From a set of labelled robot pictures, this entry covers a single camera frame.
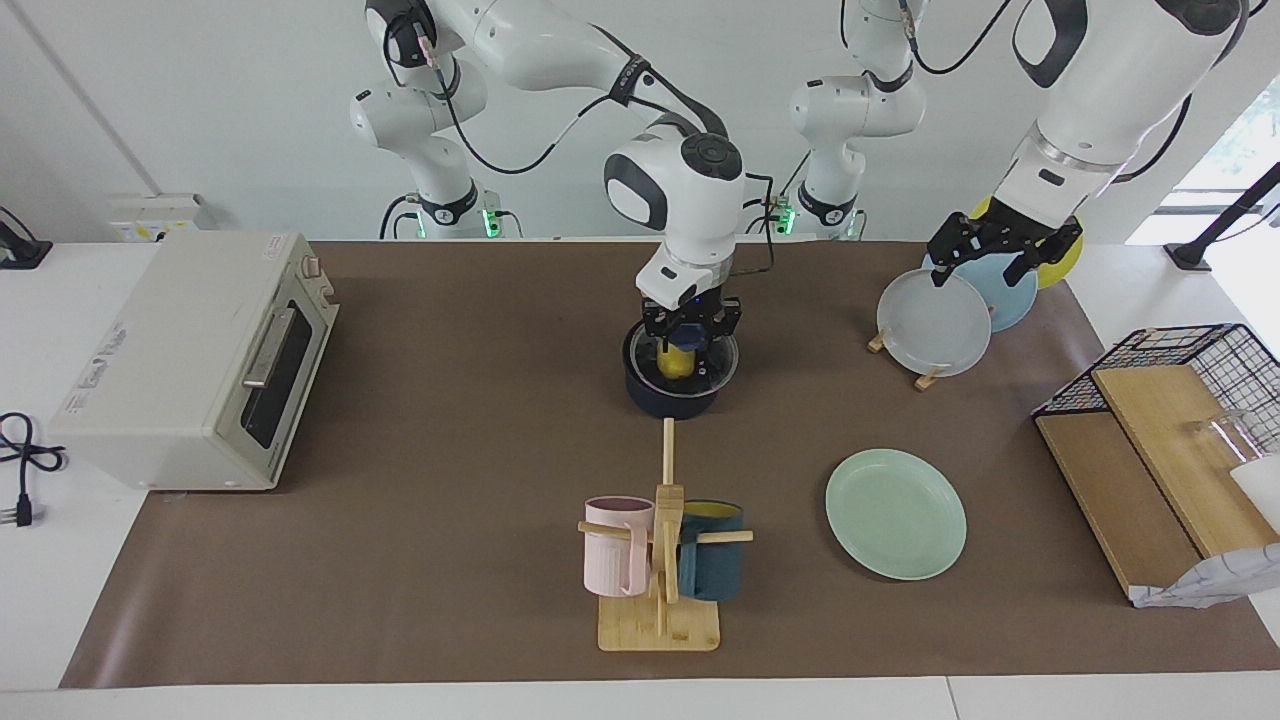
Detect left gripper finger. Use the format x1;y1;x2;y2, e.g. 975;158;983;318
1003;247;1047;289
925;220;969;291

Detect glass lid blue knob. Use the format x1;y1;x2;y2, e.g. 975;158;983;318
622;320;741;393

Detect light blue plate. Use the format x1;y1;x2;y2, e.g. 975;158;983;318
921;250;1039;333

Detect yellow plate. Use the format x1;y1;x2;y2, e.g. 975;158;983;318
970;195;1085;291

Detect grey plate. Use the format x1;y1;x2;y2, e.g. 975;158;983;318
876;268;993;378

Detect wooden plate rack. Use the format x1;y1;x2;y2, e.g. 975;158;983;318
866;325;949;392

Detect pale green plate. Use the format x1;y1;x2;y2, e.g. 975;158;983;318
825;448;968;581

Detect black clamp stand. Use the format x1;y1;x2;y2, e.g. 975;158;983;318
1163;160;1280;273

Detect light wooden board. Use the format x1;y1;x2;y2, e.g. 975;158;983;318
1092;365;1280;558

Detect pink mug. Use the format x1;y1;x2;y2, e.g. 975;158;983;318
584;496;656;598

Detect dark wooden board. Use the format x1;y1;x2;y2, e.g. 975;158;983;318
1035;412;1201;601

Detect dark teal mug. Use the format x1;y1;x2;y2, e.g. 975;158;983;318
677;500;746;602

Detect clear glass cup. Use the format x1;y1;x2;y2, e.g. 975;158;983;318
1185;408;1263;469

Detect wooden mug tree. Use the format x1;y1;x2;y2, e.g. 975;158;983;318
577;417;754;653

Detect brown table mat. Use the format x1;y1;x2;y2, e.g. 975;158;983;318
58;240;1280;689

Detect white printed plastic bag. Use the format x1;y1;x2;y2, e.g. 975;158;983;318
1130;543;1280;609

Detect beige toaster oven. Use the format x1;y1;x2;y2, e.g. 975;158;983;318
48;231;341;491

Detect black pot purple handle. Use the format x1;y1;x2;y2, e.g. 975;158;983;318
622;318;741;420

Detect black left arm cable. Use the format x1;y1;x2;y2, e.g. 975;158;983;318
900;0;1016;76

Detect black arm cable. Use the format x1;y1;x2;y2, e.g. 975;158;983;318
900;0;1016;76
425;40;776;276

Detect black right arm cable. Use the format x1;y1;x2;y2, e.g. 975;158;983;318
425;40;776;276

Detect black wire basket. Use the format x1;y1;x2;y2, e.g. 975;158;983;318
1032;323;1280;458

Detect white wall socket box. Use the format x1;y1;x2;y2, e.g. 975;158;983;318
108;193;206;243

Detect black desk mount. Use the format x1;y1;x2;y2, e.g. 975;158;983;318
0;205;53;271

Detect black power cord with plug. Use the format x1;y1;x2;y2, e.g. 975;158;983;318
0;412;69;529

